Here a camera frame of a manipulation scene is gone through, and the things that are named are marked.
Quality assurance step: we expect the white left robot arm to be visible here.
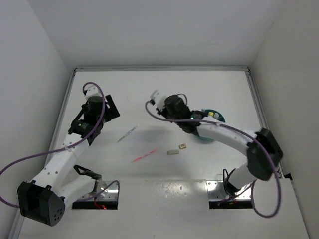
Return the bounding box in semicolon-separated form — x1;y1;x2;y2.
17;95;120;226

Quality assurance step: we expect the aluminium table edge rail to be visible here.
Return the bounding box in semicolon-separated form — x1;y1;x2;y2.
245;68;283;178

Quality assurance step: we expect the green thin pen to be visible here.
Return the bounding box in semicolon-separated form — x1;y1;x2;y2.
116;125;138;143

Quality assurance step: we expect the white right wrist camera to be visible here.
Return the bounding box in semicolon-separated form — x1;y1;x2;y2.
150;90;167;111

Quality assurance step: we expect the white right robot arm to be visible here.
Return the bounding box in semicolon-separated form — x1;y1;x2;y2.
151;92;283;197

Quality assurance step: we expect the pink thin pen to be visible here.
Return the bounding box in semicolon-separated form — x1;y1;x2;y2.
132;149;156;163

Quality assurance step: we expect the small tan eraser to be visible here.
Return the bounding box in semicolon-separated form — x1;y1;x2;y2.
178;144;186;150

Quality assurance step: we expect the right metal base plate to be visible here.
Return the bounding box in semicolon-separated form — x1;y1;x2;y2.
206;181;251;202

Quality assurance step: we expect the grey white eraser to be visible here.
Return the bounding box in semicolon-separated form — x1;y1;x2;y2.
167;149;179;155

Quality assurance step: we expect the teal round organizer container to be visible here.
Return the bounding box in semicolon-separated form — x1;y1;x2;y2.
198;109;226;144

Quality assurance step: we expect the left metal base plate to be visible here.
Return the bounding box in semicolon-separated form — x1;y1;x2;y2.
78;180;120;202

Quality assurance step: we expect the metal base plate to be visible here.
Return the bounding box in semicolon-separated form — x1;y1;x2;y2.
206;181;251;202
78;180;120;202

